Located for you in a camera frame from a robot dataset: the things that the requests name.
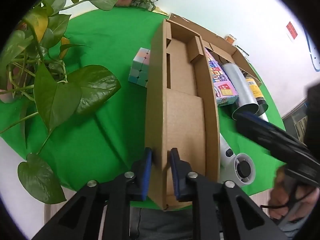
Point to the person's grey pants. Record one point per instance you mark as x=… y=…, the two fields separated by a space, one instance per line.
x=162 y=227

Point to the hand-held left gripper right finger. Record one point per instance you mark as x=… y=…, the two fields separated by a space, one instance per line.
x=175 y=175

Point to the white spray bottle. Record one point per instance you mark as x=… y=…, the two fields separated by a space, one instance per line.
x=263 y=117

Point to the pastel puzzle cube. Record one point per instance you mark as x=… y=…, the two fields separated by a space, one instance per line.
x=137 y=67

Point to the orange packet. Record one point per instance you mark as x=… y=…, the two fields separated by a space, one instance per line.
x=230 y=39

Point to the person's right forearm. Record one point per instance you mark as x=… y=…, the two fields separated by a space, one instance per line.
x=295 y=231

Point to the red wall sign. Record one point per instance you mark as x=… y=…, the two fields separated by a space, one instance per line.
x=291 y=30

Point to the silver cylindrical can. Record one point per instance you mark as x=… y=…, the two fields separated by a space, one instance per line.
x=240 y=87

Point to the person's right hand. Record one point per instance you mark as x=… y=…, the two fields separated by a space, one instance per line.
x=280 y=197

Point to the black canister with yellow label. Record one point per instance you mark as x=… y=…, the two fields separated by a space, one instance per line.
x=255 y=87

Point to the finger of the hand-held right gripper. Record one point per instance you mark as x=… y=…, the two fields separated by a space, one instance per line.
x=275 y=140

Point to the white handheld fan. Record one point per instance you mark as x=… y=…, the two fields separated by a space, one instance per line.
x=226 y=152

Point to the glass partition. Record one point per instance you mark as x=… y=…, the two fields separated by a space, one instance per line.
x=297 y=122

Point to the green tablecloth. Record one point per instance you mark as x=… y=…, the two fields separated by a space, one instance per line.
x=100 y=42

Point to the large-leaf pothos plant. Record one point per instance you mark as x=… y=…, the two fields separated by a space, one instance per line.
x=55 y=97

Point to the plain brown cardboard box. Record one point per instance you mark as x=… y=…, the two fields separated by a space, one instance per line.
x=185 y=120

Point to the colourful printed flat box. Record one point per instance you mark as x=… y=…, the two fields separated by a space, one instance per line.
x=221 y=80

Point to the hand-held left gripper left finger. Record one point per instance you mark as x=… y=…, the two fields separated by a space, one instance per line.
x=148 y=172

